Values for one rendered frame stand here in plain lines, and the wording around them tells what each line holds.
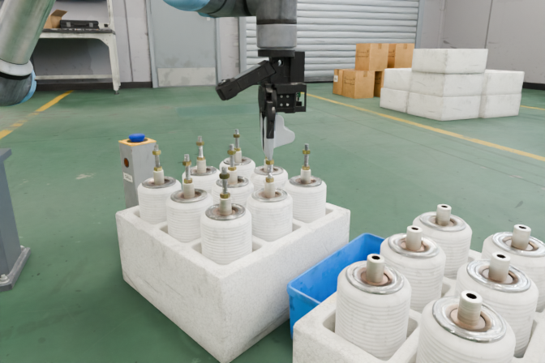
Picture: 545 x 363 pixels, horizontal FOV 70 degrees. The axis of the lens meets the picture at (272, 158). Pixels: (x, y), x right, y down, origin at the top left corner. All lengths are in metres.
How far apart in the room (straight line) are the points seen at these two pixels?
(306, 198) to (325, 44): 5.70
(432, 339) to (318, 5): 6.11
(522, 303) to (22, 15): 1.05
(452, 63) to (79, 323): 2.94
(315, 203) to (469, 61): 2.66
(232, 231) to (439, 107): 2.74
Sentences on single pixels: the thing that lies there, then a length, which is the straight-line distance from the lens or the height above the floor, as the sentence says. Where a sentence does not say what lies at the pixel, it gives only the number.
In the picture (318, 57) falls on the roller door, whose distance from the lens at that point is 6.44.
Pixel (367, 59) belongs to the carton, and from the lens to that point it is 4.56.
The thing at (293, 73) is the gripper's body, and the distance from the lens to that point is 0.74.
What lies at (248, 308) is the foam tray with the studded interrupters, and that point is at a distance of 0.75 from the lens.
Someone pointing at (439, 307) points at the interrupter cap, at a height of 0.25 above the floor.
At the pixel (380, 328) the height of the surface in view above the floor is 0.21.
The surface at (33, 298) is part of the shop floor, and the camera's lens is 1.08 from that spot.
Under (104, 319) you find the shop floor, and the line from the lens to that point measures 0.94.
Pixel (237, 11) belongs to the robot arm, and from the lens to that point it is 0.76.
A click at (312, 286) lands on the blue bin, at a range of 0.83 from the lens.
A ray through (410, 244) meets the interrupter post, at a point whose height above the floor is 0.26.
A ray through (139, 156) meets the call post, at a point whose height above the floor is 0.28.
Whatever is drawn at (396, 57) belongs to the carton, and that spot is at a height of 0.45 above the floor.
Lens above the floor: 0.55
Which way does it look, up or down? 16 degrees down
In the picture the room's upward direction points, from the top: straight up
